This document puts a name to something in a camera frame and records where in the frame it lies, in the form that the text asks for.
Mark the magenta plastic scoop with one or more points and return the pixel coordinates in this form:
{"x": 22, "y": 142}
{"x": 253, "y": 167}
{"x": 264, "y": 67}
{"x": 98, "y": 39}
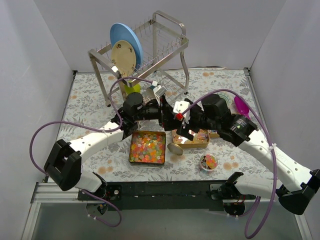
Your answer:
{"x": 241, "y": 107}

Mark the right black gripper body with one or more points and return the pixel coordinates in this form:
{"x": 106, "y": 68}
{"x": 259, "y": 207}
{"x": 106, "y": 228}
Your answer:
{"x": 189, "y": 124}

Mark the tin of popsicle candies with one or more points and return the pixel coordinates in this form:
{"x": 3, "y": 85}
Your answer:
{"x": 200, "y": 139}

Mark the cream plate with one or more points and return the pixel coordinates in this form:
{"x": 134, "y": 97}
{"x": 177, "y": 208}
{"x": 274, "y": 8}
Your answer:
{"x": 123, "y": 57}

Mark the tin of lollipop candies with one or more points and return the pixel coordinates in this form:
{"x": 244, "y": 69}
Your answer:
{"x": 213, "y": 134}

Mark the blue plate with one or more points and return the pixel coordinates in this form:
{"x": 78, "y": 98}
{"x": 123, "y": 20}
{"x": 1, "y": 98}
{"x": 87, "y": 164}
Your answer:
{"x": 120, "y": 31}

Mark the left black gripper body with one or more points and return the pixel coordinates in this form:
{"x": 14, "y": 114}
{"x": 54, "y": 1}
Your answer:
{"x": 162, "y": 110}

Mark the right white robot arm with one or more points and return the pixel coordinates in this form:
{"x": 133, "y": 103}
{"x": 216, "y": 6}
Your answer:
{"x": 293, "y": 185}

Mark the gold jar lid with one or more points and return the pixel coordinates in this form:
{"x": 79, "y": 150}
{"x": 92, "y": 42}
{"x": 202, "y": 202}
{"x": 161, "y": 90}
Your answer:
{"x": 175, "y": 149}

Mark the teal rimmed bowl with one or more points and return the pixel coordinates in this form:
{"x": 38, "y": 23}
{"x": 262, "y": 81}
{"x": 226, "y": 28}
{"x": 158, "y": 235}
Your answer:
{"x": 152, "y": 91}

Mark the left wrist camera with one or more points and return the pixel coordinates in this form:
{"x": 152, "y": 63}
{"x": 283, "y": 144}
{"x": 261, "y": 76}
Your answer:
{"x": 159, "y": 91}

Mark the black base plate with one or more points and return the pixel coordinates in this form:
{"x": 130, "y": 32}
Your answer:
{"x": 174, "y": 195}

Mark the floral table mat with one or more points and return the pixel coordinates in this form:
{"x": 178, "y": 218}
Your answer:
{"x": 86, "y": 108}

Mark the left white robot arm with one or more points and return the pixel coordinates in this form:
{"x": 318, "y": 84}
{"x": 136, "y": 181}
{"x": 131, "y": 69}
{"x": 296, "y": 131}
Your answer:
{"x": 64, "y": 164}

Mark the steel dish rack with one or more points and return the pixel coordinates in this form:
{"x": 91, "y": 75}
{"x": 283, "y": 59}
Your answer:
{"x": 162, "y": 37}

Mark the clear glass jar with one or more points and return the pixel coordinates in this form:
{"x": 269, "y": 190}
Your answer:
{"x": 208, "y": 162}

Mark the yellow teal patterned bowl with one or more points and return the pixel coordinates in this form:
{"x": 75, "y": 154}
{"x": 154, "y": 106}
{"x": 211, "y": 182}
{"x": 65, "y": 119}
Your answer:
{"x": 226, "y": 97}

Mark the tin of star candies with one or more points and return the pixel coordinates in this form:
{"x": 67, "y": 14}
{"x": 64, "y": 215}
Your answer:
{"x": 147, "y": 148}

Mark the lime green bowl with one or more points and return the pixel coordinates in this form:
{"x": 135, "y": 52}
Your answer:
{"x": 134, "y": 89}

